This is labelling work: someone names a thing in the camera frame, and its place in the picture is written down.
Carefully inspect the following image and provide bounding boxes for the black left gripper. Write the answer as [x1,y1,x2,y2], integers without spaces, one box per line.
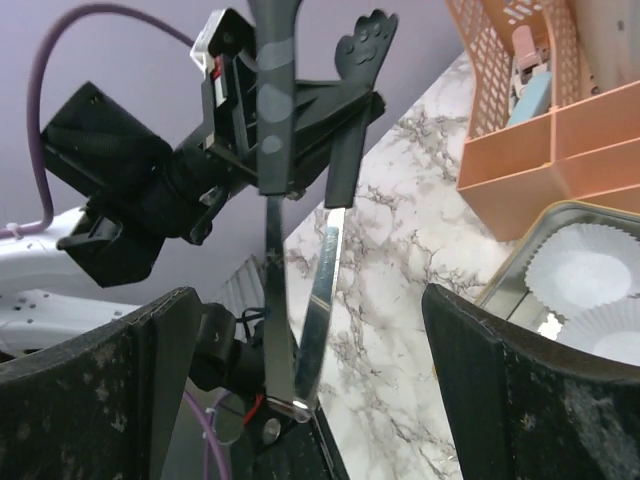
[39,7,387,289]

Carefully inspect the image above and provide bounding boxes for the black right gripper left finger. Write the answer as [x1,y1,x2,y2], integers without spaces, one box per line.
[1,287,203,479]

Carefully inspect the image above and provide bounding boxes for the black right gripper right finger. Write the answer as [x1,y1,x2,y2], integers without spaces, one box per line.
[422,284,639,480]

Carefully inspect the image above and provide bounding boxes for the black cat-paw metal tongs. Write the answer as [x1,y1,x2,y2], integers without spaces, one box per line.
[250,1,371,423]

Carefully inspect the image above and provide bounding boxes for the gold square cookie tin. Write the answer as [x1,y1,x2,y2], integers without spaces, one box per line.
[476,201,639,366]

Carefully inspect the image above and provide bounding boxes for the white paper cupcake liner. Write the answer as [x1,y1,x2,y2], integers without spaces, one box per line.
[525,223,639,319]
[556,298,639,366]

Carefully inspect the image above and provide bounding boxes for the peach plastic file organizer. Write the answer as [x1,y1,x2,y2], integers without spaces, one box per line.
[448,1,639,241]

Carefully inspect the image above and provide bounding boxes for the light blue eraser case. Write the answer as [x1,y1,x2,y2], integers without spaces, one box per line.
[506,72,552,127]

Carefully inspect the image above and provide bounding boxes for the white correction tape dispenser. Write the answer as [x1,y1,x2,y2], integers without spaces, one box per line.
[511,25,550,98]

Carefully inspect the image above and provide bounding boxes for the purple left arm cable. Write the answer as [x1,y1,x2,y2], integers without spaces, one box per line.
[0,2,234,480]

